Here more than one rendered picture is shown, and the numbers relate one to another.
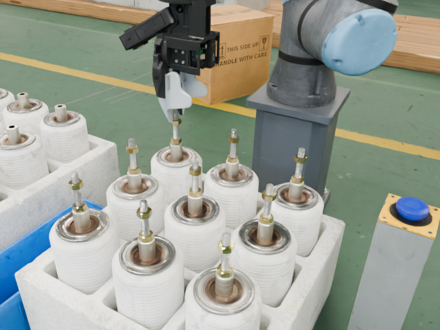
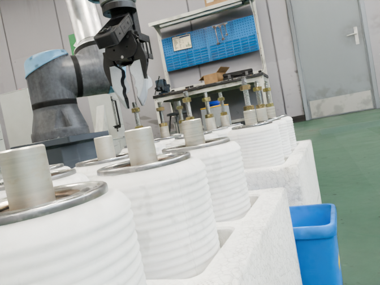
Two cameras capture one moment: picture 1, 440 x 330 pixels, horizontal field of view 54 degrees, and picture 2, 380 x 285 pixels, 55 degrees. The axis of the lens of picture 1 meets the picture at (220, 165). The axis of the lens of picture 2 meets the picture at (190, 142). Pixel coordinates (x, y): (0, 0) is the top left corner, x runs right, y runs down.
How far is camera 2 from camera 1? 1.16 m
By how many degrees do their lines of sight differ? 94
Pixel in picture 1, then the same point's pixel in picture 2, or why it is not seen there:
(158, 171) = (161, 145)
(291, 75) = (74, 112)
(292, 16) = (62, 68)
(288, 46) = (63, 91)
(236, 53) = not seen: outside the picture
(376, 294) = not seen: hidden behind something
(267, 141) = not seen: hidden behind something
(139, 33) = (122, 29)
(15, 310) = (307, 223)
